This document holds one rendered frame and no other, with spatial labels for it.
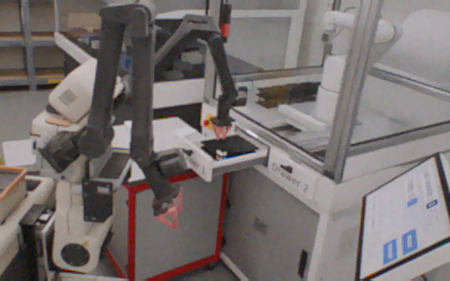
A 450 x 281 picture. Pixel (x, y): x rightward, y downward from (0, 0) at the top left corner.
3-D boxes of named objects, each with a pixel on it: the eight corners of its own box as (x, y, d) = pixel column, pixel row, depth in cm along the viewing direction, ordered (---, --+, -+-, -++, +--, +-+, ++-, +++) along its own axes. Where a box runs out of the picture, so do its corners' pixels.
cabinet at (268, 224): (300, 356, 212) (330, 216, 180) (192, 237, 288) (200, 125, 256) (418, 289, 263) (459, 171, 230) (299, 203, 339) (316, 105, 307)
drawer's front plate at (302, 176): (310, 200, 186) (315, 178, 181) (267, 170, 207) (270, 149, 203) (313, 199, 187) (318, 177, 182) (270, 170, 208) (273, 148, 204)
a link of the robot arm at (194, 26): (189, 2, 145) (198, 22, 141) (218, 17, 155) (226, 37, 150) (115, 84, 168) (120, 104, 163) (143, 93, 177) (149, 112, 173)
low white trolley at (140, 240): (128, 308, 229) (129, 180, 199) (89, 242, 276) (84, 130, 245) (221, 272, 260) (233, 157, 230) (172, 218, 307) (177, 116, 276)
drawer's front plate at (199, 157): (207, 182, 192) (209, 160, 188) (176, 155, 214) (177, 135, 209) (211, 181, 193) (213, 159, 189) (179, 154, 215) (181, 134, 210)
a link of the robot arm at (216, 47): (197, 19, 153) (206, 40, 148) (213, 13, 153) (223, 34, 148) (220, 87, 191) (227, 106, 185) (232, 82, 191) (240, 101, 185)
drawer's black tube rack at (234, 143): (219, 169, 201) (221, 156, 198) (199, 153, 214) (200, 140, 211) (257, 159, 213) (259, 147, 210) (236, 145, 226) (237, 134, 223)
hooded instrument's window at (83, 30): (138, 93, 266) (139, 17, 247) (57, 32, 398) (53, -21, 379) (281, 77, 327) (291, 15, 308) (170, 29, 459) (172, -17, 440)
